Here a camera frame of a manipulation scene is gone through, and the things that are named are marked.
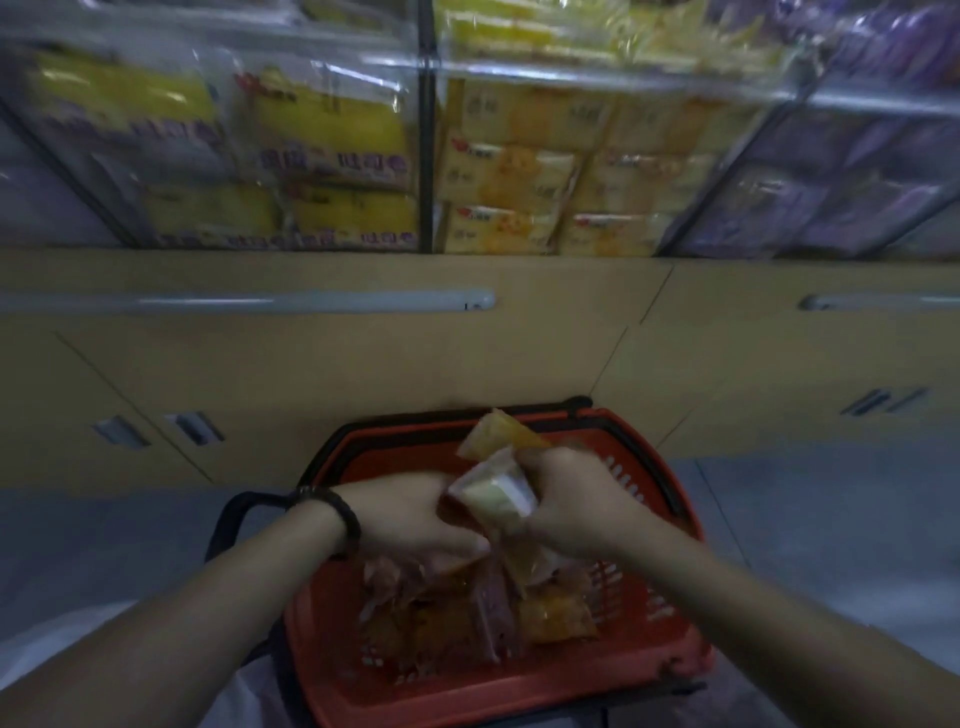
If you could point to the person's right hand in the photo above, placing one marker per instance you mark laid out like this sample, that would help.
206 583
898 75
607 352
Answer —
592 502

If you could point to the person's left fingers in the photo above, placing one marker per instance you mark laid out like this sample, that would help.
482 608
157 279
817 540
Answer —
450 553

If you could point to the stack of purple packs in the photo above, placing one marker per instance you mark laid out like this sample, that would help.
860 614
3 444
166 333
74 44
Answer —
832 187

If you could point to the person's right forearm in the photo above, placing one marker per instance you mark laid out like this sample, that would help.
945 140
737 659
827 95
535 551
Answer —
765 622

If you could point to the clear bag of yellow bread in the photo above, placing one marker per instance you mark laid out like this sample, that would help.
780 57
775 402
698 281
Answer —
112 112
352 216
330 127
210 215

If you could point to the black wristband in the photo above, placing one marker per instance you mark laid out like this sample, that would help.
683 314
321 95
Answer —
346 517

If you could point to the red plastic shopping basket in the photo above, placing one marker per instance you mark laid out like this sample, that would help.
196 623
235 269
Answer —
465 690

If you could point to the person's left hand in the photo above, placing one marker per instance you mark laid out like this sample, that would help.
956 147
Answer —
390 517

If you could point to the row of yellow bags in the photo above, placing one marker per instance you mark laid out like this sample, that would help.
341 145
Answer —
600 30

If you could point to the pale white snack packet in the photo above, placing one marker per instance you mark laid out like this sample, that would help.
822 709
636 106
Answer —
491 491

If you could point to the person's left forearm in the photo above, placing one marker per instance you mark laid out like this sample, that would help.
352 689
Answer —
195 622

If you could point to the white shelf edge rail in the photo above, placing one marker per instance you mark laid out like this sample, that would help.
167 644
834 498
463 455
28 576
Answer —
600 79

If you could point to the row of purple bags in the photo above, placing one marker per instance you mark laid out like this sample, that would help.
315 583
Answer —
877 37

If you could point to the brown snack packet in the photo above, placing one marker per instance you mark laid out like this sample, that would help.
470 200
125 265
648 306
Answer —
439 634

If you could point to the purple snack packet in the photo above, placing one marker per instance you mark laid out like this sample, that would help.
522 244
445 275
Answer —
492 607

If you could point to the wooden base cabinet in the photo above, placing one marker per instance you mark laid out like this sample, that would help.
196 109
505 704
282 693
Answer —
375 360

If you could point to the stack of yellow cracker packs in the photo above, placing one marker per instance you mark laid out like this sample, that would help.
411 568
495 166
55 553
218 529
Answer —
570 172

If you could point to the pink snack packet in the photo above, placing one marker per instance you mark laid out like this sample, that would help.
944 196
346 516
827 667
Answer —
390 589

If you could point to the black shelf post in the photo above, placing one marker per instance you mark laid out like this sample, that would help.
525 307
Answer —
426 135

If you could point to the clear yellow snack packet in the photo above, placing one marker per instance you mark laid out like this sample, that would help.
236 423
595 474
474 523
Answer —
529 564

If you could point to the orange snack packet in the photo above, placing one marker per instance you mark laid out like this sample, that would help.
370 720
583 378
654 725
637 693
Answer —
553 613

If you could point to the person's right fingers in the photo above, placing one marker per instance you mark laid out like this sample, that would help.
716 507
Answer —
546 495

